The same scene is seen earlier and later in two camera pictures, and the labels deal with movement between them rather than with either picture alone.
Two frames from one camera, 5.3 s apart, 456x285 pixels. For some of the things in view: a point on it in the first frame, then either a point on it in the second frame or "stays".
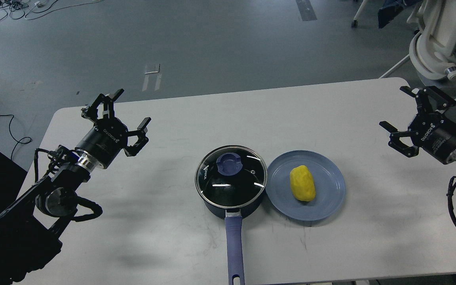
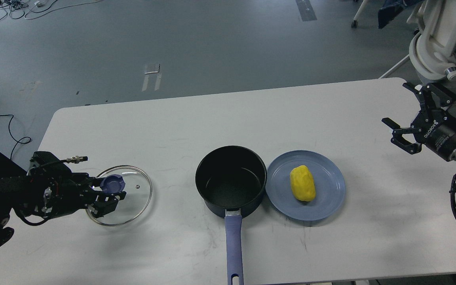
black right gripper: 437,135 stays
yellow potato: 302,183 stays
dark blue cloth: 391,8 stays
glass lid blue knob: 230,164 -> 113,183
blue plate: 328,176 stays
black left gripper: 105,140 -> 67,192
